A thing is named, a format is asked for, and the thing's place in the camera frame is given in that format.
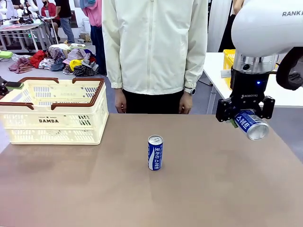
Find person right hand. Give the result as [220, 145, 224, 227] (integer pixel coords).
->
[114, 88, 129, 114]

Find white partition panel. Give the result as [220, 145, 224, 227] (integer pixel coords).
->
[207, 0, 234, 53]

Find grey work table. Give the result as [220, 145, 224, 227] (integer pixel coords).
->
[0, 16, 60, 53]

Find yellow cloth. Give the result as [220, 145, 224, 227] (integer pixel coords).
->
[69, 59, 85, 71]

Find blue white drink can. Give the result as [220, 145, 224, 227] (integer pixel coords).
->
[233, 108, 270, 141]
[147, 134, 164, 172]

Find white side table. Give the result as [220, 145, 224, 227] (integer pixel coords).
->
[203, 52, 303, 114]

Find white blue floral cloth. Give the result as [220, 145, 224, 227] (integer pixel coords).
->
[38, 58, 55, 70]

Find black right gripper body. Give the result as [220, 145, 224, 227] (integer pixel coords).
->
[230, 68, 271, 111]

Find black right arm cable sleeve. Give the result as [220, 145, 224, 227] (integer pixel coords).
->
[275, 46, 303, 92]

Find person black shirt blue jeans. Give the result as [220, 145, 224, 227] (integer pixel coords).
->
[54, 0, 76, 44]

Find black checkered cloth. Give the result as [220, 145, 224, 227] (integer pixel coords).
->
[72, 63, 99, 77]

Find person pink top navy skirt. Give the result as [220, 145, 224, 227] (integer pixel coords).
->
[79, 0, 107, 76]

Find person left hand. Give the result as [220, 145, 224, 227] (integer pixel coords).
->
[178, 91, 193, 115]

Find person in cream jacket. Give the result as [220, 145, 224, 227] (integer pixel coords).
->
[101, 0, 209, 114]

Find person in red top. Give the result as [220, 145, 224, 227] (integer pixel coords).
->
[40, 0, 61, 26]

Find pink plaid cloth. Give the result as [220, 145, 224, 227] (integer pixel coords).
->
[9, 56, 33, 74]

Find dark blue cloth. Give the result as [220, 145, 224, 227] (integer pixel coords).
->
[51, 61, 66, 72]

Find person right forearm cream sleeve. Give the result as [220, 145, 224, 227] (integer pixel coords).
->
[103, 42, 124, 89]

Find purple patterned cloth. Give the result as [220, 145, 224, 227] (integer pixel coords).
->
[48, 44, 69, 63]

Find person left forearm cream sleeve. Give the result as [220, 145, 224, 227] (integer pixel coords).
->
[184, 42, 208, 89]

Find red cloth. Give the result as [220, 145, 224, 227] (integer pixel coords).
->
[30, 50, 47, 68]

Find person in black dress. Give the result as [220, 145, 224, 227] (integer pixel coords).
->
[219, 0, 244, 53]

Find yellow plastic basket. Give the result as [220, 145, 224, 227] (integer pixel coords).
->
[223, 49, 237, 90]

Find cream shopping basket brown handles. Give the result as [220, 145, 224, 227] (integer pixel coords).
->
[0, 77, 109, 146]

